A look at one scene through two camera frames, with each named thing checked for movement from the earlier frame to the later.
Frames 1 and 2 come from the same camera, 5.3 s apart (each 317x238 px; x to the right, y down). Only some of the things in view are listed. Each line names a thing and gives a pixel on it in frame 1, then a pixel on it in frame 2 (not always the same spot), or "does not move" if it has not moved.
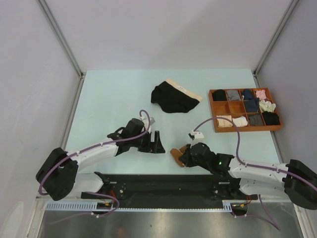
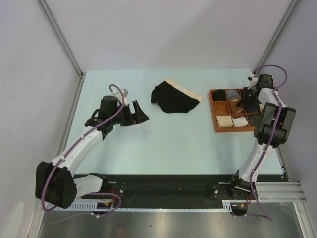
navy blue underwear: (252, 105) does not move
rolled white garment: (240, 121) does not move
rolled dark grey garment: (256, 120) does not move
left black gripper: (151, 147) -> (137, 117)
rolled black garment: (219, 95) does not move
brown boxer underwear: (176, 153) -> (233, 107)
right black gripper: (185, 157) -> (244, 102)
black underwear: (173, 97) does not move
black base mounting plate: (169, 188) does not move
